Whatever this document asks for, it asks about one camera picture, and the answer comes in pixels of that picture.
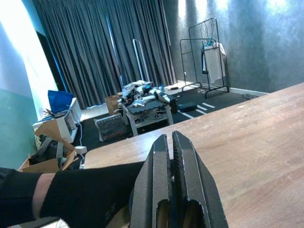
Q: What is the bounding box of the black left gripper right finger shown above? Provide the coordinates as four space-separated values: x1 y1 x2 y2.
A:
171 130 230 228

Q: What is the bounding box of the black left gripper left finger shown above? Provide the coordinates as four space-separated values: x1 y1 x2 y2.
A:
129 134 171 228

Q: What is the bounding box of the black gloved person hand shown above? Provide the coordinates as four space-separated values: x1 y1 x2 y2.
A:
41 163 144 228

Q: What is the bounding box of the brown wooden table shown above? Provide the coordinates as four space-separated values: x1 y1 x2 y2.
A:
83 82 304 228

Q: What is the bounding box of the red black printed box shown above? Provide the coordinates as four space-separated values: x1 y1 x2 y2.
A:
94 113 128 143

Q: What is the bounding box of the black tool case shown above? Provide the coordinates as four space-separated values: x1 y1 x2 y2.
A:
178 103 198 112

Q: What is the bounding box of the low white table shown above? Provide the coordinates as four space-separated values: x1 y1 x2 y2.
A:
122 99 174 136

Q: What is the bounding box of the large black floor mat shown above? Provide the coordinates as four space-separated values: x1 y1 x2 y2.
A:
80 83 269 143

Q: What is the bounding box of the small open cardboard box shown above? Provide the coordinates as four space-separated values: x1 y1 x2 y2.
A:
104 95 123 115

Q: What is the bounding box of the pile of robot parts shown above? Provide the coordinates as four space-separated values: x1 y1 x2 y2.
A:
122 80 177 108

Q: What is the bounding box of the large open cardboard box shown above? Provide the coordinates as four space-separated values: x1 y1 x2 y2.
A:
18 123 77 173

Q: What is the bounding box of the white shelf unit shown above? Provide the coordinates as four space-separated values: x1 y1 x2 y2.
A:
31 97 83 143

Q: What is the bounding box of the white hanging garment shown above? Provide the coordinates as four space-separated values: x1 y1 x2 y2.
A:
203 42 227 84

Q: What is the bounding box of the black metal clothes rack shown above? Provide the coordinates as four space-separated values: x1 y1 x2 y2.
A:
179 17 230 99

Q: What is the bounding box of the blue bag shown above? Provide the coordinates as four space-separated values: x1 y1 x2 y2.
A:
47 90 75 114

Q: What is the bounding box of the dark pleated curtain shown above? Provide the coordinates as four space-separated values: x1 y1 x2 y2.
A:
33 0 177 110

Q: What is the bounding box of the black flat screen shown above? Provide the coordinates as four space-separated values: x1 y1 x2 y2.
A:
35 30 65 93

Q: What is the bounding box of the white tube frame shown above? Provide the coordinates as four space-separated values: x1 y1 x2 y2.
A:
132 38 150 82

